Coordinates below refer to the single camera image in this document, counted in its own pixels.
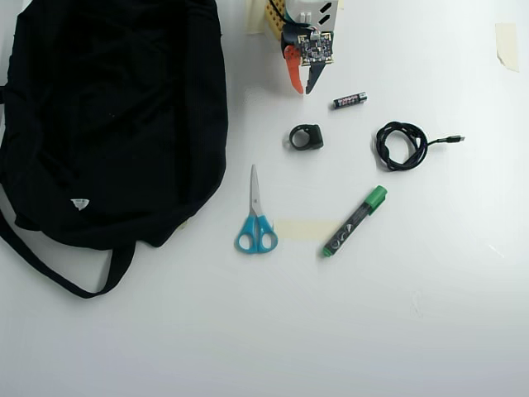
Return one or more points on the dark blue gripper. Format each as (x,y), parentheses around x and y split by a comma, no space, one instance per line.
(293,71)

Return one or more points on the green marker pen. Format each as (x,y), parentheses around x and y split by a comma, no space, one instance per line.
(351,223)

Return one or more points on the white grey teal robot arm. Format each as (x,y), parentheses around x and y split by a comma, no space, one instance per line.
(314,10)

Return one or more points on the black fabric bag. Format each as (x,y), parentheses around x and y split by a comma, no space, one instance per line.
(103,124)

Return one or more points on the yellow perforated base piece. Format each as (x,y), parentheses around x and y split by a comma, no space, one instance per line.
(273,22)

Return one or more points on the narrow beige masking tape strip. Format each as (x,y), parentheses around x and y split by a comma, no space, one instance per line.
(254,18)

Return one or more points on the wide beige masking tape strip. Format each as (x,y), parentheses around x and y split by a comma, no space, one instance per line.
(301,230)

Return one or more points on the torn beige masking tape piece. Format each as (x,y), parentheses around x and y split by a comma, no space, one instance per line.
(508,45)

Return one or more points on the bare camera circuit board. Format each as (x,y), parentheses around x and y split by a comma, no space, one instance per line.
(316,47)

